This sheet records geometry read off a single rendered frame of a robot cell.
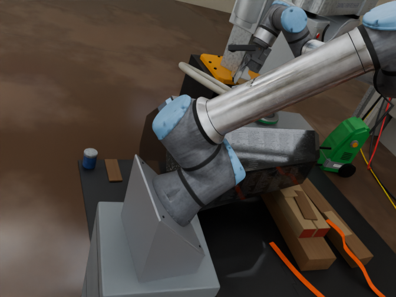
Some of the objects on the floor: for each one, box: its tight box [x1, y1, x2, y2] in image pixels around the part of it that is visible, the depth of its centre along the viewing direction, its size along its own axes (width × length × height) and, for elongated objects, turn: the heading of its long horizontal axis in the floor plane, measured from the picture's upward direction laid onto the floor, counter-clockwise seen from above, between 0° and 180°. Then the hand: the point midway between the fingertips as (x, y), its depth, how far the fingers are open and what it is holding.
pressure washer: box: [317, 95, 394, 177], centre depth 360 cm, size 35×35×87 cm
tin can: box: [83, 148, 98, 169], centre depth 273 cm, size 10×10×13 cm
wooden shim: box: [104, 159, 123, 182], centre depth 278 cm, size 25×10×2 cm, turn 179°
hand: (231, 82), depth 153 cm, fingers open, 14 cm apart
